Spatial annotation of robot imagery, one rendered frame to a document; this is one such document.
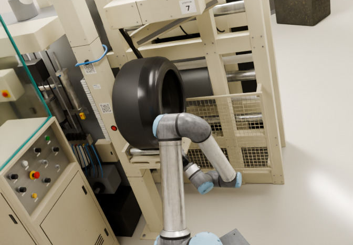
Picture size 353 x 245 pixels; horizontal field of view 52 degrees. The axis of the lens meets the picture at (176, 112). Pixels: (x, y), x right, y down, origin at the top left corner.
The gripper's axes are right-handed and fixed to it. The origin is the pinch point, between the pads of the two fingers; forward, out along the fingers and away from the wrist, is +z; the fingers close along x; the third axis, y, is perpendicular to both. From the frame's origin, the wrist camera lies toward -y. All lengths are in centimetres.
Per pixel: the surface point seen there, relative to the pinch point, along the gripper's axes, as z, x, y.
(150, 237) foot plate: -25, -64, 91
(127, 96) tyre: 30.1, -0.1, -19.6
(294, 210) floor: -81, 38, 95
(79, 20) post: 76, 7, -39
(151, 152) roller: 7.1, -13.0, 18.4
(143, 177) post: 6, -32, 49
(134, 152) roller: 15.5, -22.1, 20.5
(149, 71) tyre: 33.1, 19.1, -19.4
